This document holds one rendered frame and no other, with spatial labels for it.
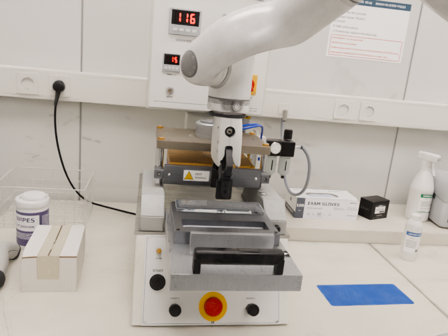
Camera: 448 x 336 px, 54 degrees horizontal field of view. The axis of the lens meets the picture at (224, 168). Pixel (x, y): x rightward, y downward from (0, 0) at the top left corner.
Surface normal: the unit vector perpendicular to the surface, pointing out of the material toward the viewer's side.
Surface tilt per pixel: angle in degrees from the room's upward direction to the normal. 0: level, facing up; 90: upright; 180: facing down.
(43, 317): 0
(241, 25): 66
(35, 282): 91
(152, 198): 41
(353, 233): 90
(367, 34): 90
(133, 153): 90
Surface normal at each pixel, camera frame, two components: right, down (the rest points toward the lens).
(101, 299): 0.10, -0.96
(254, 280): 0.15, 0.26
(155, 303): 0.18, -0.17
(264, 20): -0.04, -0.19
